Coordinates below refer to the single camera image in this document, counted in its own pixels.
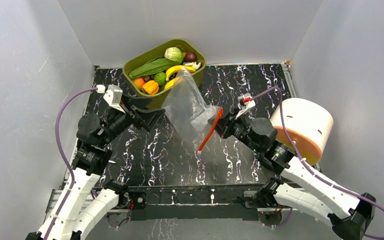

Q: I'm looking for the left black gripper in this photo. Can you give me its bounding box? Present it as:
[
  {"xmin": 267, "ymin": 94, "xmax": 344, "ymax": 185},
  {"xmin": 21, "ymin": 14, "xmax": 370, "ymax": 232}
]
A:
[{"xmin": 99, "ymin": 94, "xmax": 165, "ymax": 147}]

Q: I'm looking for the clear zip top bag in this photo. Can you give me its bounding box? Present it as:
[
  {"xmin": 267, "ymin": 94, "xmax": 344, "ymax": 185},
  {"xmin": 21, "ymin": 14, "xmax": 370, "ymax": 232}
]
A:
[{"xmin": 162, "ymin": 67, "xmax": 224, "ymax": 153}]

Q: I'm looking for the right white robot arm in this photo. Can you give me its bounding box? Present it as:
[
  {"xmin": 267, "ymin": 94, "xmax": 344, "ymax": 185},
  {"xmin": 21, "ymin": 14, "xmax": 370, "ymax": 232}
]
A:
[{"xmin": 214, "ymin": 111, "xmax": 376, "ymax": 240}]

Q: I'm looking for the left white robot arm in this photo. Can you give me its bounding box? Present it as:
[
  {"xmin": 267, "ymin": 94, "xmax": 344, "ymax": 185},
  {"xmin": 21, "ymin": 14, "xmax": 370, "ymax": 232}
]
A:
[{"xmin": 26, "ymin": 90, "xmax": 165, "ymax": 240}]

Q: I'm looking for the olive green plastic bin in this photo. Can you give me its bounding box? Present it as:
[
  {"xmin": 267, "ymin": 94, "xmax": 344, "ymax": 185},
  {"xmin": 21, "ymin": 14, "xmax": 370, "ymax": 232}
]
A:
[{"xmin": 122, "ymin": 38, "xmax": 207, "ymax": 110}]

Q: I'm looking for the orange bell pepper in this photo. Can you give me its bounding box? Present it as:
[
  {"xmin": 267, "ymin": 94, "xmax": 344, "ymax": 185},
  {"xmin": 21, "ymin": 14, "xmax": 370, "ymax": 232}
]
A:
[{"xmin": 141, "ymin": 80, "xmax": 160, "ymax": 96}]

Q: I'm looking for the small orange fruit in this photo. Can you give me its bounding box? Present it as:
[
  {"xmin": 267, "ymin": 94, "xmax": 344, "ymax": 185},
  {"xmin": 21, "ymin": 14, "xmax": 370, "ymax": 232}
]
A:
[{"xmin": 133, "ymin": 77, "xmax": 146, "ymax": 89}]

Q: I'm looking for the green bumpy lime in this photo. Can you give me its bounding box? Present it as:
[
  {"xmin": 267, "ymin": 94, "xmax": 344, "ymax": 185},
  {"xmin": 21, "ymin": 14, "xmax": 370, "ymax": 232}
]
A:
[{"xmin": 153, "ymin": 72, "xmax": 167, "ymax": 87}]

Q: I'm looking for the lower yellow banana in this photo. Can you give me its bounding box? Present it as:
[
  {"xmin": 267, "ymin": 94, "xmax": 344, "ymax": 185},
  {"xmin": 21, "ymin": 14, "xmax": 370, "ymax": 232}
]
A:
[{"xmin": 164, "ymin": 77, "xmax": 180, "ymax": 90}]

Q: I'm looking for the yellow banana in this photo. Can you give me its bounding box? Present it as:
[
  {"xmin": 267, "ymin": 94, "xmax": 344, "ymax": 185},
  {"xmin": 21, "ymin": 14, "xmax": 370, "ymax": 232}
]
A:
[
  {"xmin": 164, "ymin": 77, "xmax": 180, "ymax": 90},
  {"xmin": 165, "ymin": 65, "xmax": 196, "ymax": 82}
]

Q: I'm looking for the green leafy vegetable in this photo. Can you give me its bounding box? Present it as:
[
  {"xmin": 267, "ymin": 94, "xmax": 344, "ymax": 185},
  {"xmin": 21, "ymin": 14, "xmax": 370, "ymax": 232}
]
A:
[{"xmin": 128, "ymin": 58, "xmax": 181, "ymax": 79}]

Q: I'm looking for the upper yellow banana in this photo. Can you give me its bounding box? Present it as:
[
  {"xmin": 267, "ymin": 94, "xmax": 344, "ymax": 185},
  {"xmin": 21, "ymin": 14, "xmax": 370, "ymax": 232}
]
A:
[{"xmin": 165, "ymin": 65, "xmax": 196, "ymax": 82}]

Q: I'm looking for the green white cabbage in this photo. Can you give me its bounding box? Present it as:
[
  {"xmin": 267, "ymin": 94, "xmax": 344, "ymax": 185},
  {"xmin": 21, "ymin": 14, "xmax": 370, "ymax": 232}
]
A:
[{"xmin": 164, "ymin": 47, "xmax": 184, "ymax": 63}]

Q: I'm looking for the dark purple fruit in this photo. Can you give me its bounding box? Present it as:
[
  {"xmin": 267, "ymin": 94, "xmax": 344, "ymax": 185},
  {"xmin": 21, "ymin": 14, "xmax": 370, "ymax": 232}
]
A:
[{"xmin": 183, "ymin": 52, "xmax": 197, "ymax": 63}]

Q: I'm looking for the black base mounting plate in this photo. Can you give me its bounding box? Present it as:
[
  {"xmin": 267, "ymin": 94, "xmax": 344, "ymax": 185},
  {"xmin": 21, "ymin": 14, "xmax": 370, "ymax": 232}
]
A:
[{"xmin": 128, "ymin": 184, "xmax": 279, "ymax": 221}]

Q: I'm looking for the white orange cylinder drum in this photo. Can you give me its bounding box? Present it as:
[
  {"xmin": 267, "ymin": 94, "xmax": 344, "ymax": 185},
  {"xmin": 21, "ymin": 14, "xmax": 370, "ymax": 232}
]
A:
[{"xmin": 270, "ymin": 98, "xmax": 334, "ymax": 166}]

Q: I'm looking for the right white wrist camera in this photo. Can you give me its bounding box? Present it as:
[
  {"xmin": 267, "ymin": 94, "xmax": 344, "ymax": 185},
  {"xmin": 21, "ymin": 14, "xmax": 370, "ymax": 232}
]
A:
[{"xmin": 235, "ymin": 93, "xmax": 256, "ymax": 120}]

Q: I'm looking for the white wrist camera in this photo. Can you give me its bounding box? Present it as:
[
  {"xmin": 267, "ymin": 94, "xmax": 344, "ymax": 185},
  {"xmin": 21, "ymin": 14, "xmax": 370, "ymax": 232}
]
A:
[
  {"xmin": 103, "ymin": 84, "xmax": 126, "ymax": 114},
  {"xmin": 235, "ymin": 93, "xmax": 256, "ymax": 120}
]

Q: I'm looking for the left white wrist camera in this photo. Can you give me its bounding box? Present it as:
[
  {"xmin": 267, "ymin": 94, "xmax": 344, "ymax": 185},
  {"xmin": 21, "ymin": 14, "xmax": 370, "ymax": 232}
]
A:
[{"xmin": 103, "ymin": 84, "xmax": 126, "ymax": 114}]

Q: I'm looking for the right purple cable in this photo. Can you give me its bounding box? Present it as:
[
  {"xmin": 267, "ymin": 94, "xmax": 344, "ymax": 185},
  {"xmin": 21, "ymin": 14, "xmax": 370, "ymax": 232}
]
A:
[{"xmin": 243, "ymin": 86, "xmax": 384, "ymax": 240}]

